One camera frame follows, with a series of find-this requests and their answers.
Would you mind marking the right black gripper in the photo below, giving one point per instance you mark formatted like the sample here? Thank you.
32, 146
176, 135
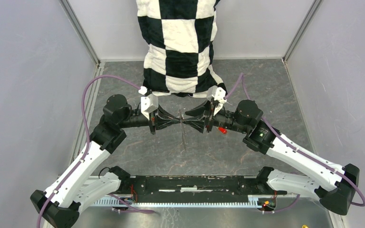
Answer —
205, 109

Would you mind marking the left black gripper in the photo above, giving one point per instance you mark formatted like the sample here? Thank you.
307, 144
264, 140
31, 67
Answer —
158, 122

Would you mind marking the large metal keyring plate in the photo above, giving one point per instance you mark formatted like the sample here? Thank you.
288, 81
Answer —
182, 129

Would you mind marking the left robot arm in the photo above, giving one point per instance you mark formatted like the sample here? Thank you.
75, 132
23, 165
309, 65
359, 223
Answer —
61, 203

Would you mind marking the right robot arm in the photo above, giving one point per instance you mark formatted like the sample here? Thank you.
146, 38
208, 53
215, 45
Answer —
333, 185

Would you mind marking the red tag key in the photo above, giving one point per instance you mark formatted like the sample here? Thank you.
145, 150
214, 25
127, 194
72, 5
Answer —
222, 130

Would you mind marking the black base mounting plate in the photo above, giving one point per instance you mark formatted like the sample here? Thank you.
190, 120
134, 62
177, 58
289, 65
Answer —
195, 189

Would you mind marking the black white checkered blanket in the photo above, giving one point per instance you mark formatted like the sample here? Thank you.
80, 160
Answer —
179, 35

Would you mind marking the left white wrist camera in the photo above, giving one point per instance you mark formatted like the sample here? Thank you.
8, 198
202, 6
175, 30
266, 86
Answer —
149, 102

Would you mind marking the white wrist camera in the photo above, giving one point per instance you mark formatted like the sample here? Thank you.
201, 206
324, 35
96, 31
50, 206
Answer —
149, 102
216, 96

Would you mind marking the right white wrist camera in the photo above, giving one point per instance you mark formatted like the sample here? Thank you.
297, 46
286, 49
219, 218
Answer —
216, 96

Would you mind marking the grey slotted cable duct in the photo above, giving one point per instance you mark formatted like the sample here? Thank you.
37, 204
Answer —
108, 201

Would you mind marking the aluminium frame rail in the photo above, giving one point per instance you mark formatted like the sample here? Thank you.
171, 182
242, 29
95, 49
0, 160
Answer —
291, 183

